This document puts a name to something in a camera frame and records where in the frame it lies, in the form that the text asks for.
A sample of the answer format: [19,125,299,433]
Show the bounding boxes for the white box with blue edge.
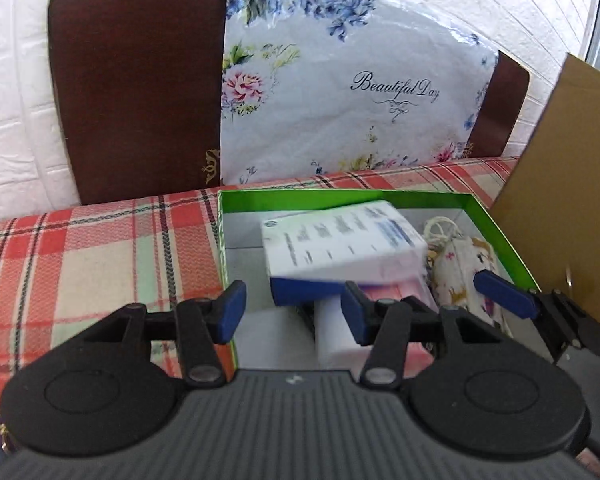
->
[260,200,429,309]

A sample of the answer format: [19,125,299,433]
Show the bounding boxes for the large brown cardboard box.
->
[490,52,600,361]

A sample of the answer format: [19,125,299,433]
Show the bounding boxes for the white cord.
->
[422,215,465,248]

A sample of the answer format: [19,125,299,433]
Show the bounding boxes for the printed white fabric pouch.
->
[425,237,512,337]

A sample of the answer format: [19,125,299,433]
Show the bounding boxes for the dark brown wooden board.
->
[47,0,532,207]

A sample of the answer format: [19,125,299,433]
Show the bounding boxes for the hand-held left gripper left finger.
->
[82,280,248,389]

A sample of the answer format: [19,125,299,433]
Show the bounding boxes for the pink packet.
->
[360,280,437,361]

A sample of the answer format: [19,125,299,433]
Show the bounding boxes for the red plaid tablecloth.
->
[0,156,521,461]

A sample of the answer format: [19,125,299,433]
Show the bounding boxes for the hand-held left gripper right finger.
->
[341,281,506,389]

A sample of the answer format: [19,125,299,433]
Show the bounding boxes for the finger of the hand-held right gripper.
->
[473,267,600,365]

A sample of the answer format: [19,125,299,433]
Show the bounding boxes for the floral plastic bag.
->
[220,0,502,187]

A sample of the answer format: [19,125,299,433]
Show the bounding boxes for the green cardboard box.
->
[217,187,542,377]

